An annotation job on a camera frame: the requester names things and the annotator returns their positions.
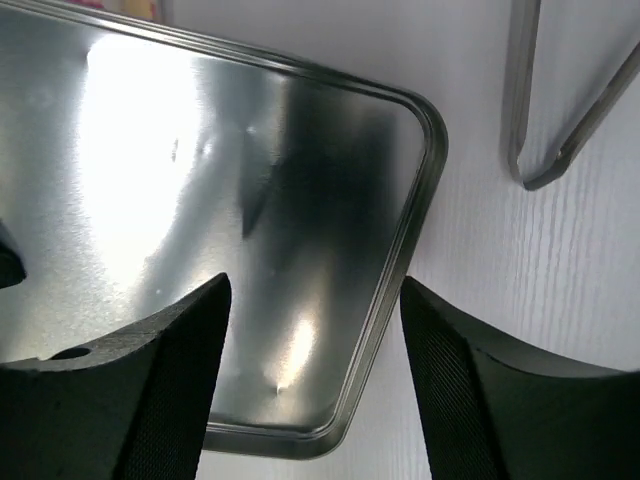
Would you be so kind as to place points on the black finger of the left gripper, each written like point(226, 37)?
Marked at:
point(12, 269)

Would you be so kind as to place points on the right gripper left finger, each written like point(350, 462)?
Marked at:
point(133, 404)

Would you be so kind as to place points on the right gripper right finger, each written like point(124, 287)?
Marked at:
point(492, 406)

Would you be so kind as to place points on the silver tin lid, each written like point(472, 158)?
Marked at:
point(140, 160)

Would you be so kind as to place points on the metal tongs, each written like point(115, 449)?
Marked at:
point(518, 80)

